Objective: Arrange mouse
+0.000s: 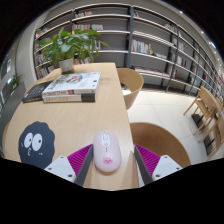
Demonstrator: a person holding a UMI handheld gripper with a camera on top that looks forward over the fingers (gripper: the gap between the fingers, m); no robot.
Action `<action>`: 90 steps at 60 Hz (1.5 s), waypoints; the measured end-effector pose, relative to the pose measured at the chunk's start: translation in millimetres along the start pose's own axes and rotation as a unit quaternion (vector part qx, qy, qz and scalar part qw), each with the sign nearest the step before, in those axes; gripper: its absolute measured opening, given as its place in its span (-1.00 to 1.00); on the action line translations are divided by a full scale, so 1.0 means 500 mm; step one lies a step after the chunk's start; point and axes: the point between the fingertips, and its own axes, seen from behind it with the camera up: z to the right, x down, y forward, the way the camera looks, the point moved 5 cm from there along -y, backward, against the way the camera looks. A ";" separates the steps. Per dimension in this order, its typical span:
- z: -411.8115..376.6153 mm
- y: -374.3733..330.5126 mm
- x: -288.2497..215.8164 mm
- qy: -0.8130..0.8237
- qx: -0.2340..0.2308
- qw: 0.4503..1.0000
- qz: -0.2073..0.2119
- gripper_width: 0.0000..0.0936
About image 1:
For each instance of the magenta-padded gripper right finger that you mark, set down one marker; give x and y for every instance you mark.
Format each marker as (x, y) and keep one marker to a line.
(168, 165)

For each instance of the curved wooden chair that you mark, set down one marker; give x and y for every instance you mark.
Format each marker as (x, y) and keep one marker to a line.
(131, 83)
(156, 143)

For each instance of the white book with orange spine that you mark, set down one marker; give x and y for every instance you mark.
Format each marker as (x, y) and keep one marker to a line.
(66, 98)

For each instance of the ceiling lights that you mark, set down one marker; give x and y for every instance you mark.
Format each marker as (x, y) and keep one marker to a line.
(212, 44)

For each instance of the green plant in white pot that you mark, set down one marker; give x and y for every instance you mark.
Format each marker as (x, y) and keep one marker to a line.
(68, 45)

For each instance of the grey bookshelf unit with books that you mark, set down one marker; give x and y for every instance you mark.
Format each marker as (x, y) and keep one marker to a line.
(150, 36)

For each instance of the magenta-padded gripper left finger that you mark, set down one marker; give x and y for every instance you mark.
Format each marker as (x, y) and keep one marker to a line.
(58, 165)

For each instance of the small green background plant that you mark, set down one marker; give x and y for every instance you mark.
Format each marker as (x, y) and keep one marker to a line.
(16, 80)

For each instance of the dark cloud-shaped mouse pad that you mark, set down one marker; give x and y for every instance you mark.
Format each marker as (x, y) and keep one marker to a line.
(45, 156)

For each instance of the black hardcover book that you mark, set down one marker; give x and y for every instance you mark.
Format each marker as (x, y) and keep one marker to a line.
(35, 93)

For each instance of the pale pink computer mouse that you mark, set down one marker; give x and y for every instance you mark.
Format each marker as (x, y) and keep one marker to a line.
(106, 151)

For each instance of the white illustrated thick book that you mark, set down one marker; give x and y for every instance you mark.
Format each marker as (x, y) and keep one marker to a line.
(75, 81)

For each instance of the open-frame wooden chair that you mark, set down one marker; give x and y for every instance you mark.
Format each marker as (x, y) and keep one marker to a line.
(205, 100)

